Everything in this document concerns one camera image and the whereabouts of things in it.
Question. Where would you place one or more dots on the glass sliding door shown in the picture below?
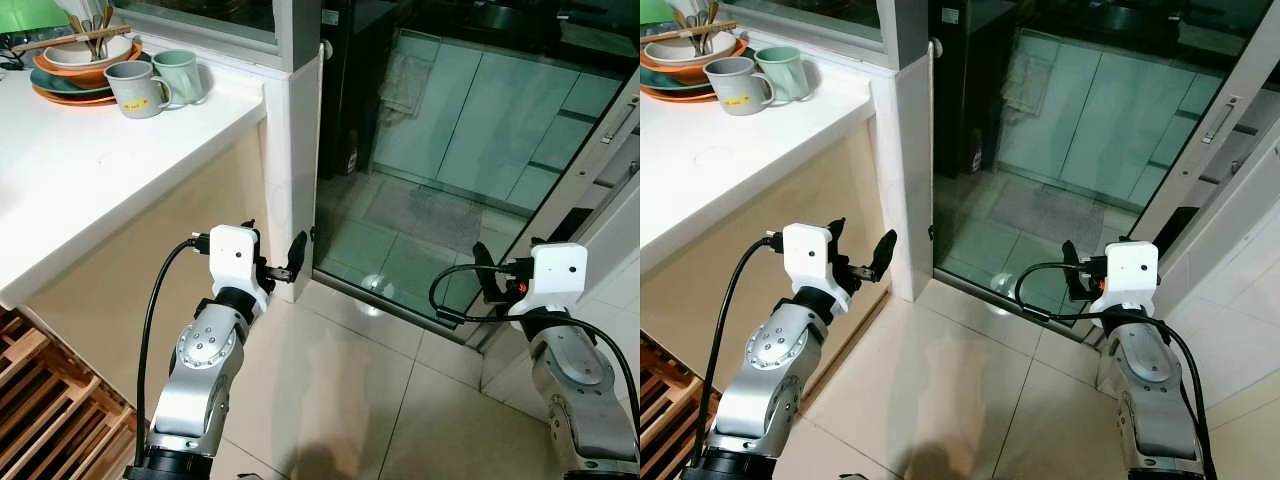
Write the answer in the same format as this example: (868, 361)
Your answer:
(470, 150)
(1080, 150)

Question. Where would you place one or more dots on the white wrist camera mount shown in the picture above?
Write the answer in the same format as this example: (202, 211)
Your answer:
(555, 275)
(1130, 270)
(235, 255)
(808, 252)

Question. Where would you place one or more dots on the wooden slat rack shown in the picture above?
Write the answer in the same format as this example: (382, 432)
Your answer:
(50, 410)
(665, 420)

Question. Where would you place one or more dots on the white window frame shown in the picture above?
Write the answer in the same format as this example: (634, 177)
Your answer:
(820, 28)
(200, 30)

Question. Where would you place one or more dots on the grey mug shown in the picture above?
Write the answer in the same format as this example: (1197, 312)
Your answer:
(730, 88)
(130, 90)

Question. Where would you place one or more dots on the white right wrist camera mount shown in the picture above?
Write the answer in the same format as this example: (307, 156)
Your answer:
(555, 275)
(1130, 270)

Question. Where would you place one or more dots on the black tall appliance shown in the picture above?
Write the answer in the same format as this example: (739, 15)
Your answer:
(965, 90)
(350, 90)

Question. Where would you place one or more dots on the dark green plate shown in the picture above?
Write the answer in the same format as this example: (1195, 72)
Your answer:
(665, 84)
(60, 86)

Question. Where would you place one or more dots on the bright green plastic object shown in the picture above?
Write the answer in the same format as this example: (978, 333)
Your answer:
(652, 8)
(30, 12)

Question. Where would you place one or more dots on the wooden spoon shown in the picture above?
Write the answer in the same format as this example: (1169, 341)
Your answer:
(686, 26)
(709, 22)
(82, 32)
(104, 28)

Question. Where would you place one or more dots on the orange plate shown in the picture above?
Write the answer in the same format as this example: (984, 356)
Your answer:
(65, 99)
(670, 96)

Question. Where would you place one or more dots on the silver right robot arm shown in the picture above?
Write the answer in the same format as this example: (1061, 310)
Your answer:
(1150, 400)
(585, 400)

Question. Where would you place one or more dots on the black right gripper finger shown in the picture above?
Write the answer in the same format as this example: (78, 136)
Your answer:
(484, 272)
(1072, 272)

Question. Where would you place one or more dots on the orange bowl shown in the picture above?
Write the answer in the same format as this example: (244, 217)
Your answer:
(70, 73)
(672, 68)

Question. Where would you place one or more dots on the grey hanging cloth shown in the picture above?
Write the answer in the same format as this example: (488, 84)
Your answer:
(405, 85)
(1022, 82)

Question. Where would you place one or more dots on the long wooden stick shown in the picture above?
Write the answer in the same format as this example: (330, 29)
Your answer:
(690, 34)
(50, 42)

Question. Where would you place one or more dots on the pale green mug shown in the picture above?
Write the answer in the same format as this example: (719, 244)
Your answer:
(185, 75)
(785, 72)

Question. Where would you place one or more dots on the white bowl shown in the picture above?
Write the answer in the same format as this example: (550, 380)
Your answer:
(70, 57)
(670, 52)

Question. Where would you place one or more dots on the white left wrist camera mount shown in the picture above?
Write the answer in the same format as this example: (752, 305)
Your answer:
(808, 252)
(235, 255)

